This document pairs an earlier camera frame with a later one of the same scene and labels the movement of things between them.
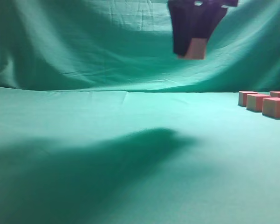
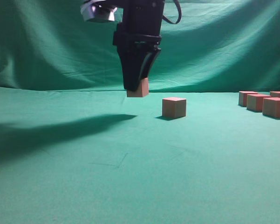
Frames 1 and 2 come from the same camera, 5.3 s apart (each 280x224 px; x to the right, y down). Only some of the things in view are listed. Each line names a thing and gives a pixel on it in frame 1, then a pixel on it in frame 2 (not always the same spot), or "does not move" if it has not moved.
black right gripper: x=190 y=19 to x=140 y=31
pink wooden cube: x=254 y=101 does not move
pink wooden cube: x=197 y=50 to x=174 y=107
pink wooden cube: x=274 y=107 does not move
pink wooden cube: x=278 y=94 does not move
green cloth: x=94 y=120 does not move
